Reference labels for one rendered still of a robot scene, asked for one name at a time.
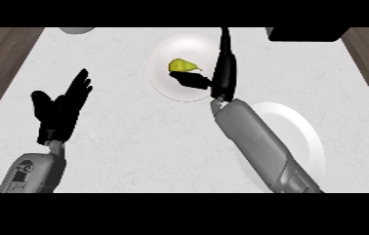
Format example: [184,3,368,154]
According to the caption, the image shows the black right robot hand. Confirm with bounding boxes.
[169,27,240,102]

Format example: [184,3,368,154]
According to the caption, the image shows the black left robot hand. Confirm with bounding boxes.
[32,68,95,145]

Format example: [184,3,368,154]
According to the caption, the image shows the yellow-green pear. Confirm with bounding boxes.
[168,58,204,73]

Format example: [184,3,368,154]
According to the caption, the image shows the white round plate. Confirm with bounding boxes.
[235,101,328,193]
[148,33,224,102]

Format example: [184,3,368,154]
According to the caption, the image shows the black appliance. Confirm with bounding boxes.
[266,27,352,43]

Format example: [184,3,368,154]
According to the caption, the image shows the pale grey round object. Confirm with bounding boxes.
[58,27,97,36]

